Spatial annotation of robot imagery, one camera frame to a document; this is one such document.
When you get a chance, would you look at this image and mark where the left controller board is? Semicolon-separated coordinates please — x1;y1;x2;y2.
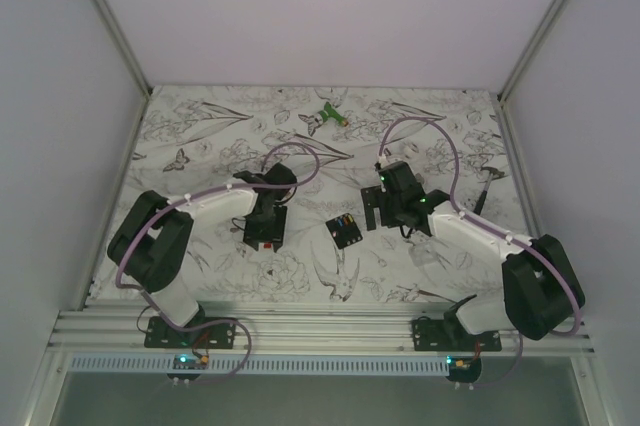
167;353;208;386

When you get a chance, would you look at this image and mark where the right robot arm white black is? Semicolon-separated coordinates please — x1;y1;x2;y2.
361;161;585;351

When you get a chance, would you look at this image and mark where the black fuse box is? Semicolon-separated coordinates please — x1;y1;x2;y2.
325;214;363;250

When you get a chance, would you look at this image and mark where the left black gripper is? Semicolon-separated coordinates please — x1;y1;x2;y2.
245;204;287;251

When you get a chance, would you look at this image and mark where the small hammer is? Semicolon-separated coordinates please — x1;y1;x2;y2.
473;166;506;215

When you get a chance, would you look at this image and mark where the right controller board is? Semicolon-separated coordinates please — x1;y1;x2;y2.
446;356;482;390

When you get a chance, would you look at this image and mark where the floral printed table mat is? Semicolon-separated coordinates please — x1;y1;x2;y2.
113;86;526;304

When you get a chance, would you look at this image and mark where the controller board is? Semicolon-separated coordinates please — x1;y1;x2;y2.
167;353;208;386
446;356;482;390

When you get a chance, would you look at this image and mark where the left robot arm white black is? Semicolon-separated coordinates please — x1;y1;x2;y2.
107;164;297;348

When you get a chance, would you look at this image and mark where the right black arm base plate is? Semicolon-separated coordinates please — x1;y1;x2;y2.
410;316;502;353

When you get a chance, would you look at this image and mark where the metal pipe elbow fitting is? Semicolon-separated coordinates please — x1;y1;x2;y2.
390;142;420;162

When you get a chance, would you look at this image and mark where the clear plastic fuse box cover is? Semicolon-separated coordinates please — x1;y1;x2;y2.
408;242;438;267

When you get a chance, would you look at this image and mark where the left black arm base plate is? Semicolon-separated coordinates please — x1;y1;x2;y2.
144;317;236;351

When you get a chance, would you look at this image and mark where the aluminium rail frame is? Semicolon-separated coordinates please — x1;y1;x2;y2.
29;0;640;426

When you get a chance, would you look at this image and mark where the white slotted cable duct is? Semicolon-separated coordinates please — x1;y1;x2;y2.
69;353;448;377

